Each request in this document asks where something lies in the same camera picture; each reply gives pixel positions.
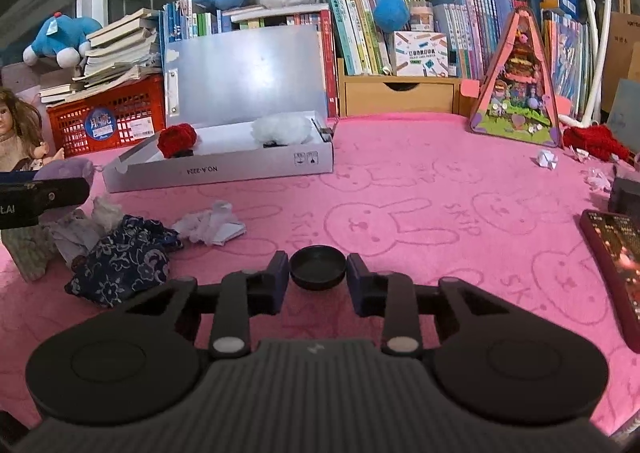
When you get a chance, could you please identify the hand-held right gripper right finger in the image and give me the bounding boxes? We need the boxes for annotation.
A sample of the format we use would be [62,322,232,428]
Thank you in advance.
[346,253,521,359]

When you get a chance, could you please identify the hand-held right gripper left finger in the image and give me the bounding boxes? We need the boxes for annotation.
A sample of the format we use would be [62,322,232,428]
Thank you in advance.
[120,250,292,360]

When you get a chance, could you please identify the green checked cloth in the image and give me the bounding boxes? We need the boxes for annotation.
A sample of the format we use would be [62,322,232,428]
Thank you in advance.
[2,213,61,282]

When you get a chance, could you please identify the small white cloth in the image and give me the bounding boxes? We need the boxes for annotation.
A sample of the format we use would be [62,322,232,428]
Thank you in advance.
[90,197,123,229]

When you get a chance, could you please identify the pale floral cloth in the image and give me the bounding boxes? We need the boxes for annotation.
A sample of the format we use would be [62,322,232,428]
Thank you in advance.
[50,220,101,266]

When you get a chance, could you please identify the blue floral pouch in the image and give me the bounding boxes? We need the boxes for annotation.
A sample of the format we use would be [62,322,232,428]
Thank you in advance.
[65,215,183,308]

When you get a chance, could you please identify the white lace fabric pouch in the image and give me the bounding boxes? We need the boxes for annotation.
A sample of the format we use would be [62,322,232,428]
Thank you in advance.
[172,200,247,247]

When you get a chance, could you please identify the red knitted toy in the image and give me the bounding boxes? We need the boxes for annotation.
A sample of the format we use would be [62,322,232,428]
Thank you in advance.
[157,123,198,160]

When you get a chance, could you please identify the grey cardboard box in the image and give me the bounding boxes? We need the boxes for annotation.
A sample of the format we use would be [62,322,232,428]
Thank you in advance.
[102,25,335,194]

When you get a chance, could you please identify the white fluffy plush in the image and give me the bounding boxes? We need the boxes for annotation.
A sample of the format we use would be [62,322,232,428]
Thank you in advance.
[250,114,316,148]

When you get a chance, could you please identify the brown haired doll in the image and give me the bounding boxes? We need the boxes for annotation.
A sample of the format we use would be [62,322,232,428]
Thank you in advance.
[0,87,65,172]

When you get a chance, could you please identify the pink bunny print blanket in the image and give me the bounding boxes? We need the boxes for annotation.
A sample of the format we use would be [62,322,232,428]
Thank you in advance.
[0,113,640,439]

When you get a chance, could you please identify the red plastic crate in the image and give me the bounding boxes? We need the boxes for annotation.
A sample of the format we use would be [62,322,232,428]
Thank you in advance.
[46,74,167,158]

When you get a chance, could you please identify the stack of worn books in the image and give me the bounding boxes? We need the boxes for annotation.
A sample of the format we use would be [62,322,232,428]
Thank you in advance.
[39,8,163,106]

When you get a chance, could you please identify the blue white plush toy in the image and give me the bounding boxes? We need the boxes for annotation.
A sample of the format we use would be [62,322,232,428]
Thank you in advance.
[22,15,103,70]

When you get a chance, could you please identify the wooden drawer shelf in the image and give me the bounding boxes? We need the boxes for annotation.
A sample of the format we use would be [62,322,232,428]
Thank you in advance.
[337,58,476,118]

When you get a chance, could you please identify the white printed carton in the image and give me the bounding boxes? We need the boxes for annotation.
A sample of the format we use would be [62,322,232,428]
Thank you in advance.
[392,30,451,78]

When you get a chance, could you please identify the triangular pink dollhouse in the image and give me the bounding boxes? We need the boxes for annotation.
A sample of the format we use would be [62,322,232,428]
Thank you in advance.
[460,8,573,150]

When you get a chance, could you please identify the phone in red case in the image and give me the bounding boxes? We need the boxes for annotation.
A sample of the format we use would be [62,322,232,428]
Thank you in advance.
[580,209,640,354]

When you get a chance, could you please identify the red knitted fabric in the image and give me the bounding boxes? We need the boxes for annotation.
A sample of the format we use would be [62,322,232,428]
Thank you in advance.
[562,124,636,164]

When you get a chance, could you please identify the dark grey box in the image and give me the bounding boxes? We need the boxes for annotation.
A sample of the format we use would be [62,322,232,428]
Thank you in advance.
[607,175,640,216]

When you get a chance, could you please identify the leaning picture books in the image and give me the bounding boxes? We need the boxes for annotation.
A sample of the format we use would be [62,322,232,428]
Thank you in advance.
[542,8,598,118]

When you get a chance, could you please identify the grey board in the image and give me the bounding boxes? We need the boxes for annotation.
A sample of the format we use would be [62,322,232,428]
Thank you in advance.
[606,79,640,140]

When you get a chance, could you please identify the white pipe stand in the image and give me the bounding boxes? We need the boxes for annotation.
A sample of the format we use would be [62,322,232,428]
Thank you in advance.
[557,0,618,128]

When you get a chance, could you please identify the brown cardboard box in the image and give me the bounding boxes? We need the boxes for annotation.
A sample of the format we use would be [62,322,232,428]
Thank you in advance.
[600,13,640,114]

